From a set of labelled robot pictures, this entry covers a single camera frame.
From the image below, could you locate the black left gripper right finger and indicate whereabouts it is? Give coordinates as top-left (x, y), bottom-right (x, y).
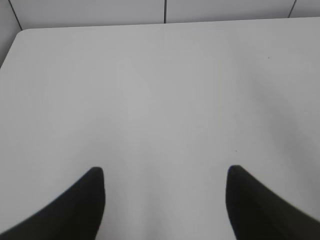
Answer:
top-left (226, 165), bottom-right (320, 240)

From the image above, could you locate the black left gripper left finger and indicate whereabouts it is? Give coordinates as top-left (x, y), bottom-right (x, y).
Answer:
top-left (0, 167), bottom-right (106, 240)

